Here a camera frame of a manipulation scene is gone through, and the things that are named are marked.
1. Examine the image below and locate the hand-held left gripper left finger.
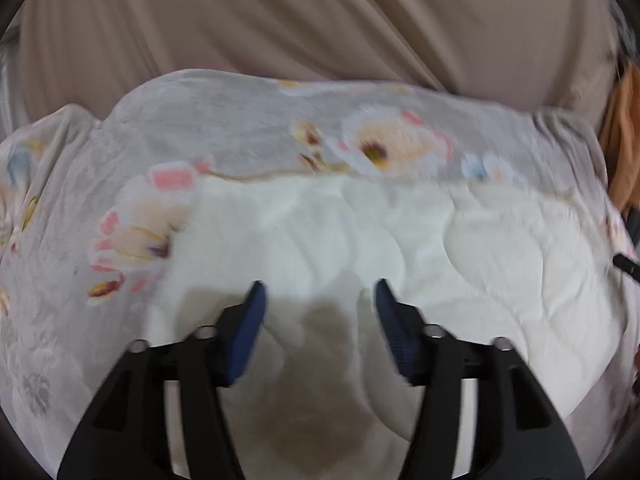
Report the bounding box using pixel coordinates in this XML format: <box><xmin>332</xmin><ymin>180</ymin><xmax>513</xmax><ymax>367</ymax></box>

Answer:
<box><xmin>57</xmin><ymin>280</ymin><xmax>268</xmax><ymax>480</ymax></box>

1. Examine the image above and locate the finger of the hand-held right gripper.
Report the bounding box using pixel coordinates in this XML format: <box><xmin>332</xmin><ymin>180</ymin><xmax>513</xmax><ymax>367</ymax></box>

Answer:
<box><xmin>612</xmin><ymin>252</ymin><xmax>640</xmax><ymax>279</ymax></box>

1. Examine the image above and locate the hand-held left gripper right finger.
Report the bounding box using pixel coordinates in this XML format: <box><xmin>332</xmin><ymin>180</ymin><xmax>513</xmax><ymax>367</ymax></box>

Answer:
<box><xmin>375</xmin><ymin>278</ymin><xmax>586</xmax><ymax>480</ymax></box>

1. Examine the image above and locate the cream quilted jacket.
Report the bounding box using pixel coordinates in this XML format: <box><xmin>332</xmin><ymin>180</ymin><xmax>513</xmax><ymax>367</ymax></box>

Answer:
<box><xmin>142</xmin><ymin>172</ymin><xmax>628</xmax><ymax>480</ymax></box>

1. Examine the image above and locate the orange hanging garment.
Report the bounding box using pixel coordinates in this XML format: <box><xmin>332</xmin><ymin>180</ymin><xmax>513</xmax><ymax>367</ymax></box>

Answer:
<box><xmin>599</xmin><ymin>60</ymin><xmax>640</xmax><ymax>211</ymax></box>

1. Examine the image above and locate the grey floral fleece blanket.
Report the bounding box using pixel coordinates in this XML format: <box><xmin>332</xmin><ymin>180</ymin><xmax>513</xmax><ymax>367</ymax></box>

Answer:
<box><xmin>0</xmin><ymin>67</ymin><xmax>640</xmax><ymax>480</ymax></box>

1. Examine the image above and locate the beige backdrop sheet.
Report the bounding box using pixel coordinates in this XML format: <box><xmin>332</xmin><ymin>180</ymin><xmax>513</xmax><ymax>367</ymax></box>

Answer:
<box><xmin>17</xmin><ymin>0</ymin><xmax>621</xmax><ymax>126</ymax></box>

